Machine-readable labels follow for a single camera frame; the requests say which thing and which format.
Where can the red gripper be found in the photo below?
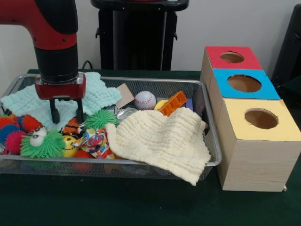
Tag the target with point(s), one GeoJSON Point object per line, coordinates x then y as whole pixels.
{"type": "Point", "coordinates": [61, 90]}

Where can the orange striped tiger plush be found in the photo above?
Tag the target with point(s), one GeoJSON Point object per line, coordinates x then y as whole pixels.
{"type": "Point", "coordinates": [70, 128]}

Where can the mint green waffle cloth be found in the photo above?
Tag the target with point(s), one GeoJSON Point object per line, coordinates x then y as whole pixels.
{"type": "Point", "coordinates": [101, 94]}

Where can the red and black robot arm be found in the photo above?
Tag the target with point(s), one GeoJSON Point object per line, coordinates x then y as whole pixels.
{"type": "Point", "coordinates": [54, 35]}

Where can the shallow metal mesh bin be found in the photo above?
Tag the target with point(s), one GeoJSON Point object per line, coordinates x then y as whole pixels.
{"type": "Point", "coordinates": [164, 83]}

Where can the wooden box with three holes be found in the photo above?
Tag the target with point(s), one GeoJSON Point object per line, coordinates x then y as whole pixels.
{"type": "Point", "coordinates": [258, 160]}

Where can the green spiky ball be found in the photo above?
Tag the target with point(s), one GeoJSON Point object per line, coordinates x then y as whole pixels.
{"type": "Point", "coordinates": [101, 118]}

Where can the yellow smiley ball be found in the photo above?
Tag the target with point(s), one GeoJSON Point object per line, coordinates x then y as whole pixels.
{"type": "Point", "coordinates": [69, 147]}

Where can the green spiky toy with eyes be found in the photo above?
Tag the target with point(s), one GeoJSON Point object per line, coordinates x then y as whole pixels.
{"type": "Point", "coordinates": [44, 147]}

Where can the light wooden block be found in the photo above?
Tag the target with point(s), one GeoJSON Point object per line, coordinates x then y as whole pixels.
{"type": "Point", "coordinates": [124, 95]}

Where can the multicolour spiky caterpillar toy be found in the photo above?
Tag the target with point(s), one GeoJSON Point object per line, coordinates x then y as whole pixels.
{"type": "Point", "coordinates": [14, 141]}

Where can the white baseball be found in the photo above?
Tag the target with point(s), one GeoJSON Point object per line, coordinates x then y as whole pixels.
{"type": "Point", "coordinates": [145, 100]}

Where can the cream waffle cloth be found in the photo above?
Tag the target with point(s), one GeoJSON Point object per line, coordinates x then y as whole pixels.
{"type": "Point", "coordinates": [160, 141]}

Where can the dark green table cloth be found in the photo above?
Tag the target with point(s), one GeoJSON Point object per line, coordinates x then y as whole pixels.
{"type": "Point", "coordinates": [117, 204]}

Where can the orange toy brick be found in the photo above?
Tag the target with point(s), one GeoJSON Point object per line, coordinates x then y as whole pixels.
{"type": "Point", "coordinates": [172, 103]}

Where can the black stand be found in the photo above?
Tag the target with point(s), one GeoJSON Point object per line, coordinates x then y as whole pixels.
{"type": "Point", "coordinates": [291, 47]}

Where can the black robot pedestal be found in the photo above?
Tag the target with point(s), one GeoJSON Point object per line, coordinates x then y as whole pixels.
{"type": "Point", "coordinates": [136, 35]}

